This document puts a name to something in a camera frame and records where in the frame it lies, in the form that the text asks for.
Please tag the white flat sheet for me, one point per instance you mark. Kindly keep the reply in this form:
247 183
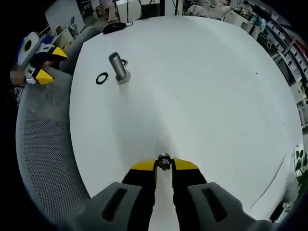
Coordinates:
284 187

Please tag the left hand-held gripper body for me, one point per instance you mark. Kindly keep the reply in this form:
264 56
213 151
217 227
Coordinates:
29 54

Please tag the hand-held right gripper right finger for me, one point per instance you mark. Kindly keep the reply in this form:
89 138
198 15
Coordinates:
187 183

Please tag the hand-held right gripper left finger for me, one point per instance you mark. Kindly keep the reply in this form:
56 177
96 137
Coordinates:
139 183

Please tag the silver metal washer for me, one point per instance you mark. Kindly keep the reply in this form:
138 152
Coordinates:
127 63

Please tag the green potted plant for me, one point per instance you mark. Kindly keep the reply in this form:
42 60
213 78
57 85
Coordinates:
300 163

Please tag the shelving unit with white bins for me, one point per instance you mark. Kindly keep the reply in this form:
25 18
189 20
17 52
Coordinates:
288 55

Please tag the large steel threaded stud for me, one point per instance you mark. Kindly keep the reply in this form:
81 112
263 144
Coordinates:
118 65

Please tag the black washer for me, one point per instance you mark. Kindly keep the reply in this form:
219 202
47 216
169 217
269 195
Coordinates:
97 79

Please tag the small black object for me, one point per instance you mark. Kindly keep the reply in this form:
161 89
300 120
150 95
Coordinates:
276 211

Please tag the black computer mouse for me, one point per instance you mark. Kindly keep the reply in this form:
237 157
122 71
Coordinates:
113 27

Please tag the small steel bolt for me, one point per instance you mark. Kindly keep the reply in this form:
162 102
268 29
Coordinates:
164 164

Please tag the grey mesh office chair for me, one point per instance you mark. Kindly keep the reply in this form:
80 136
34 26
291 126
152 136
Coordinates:
48 144

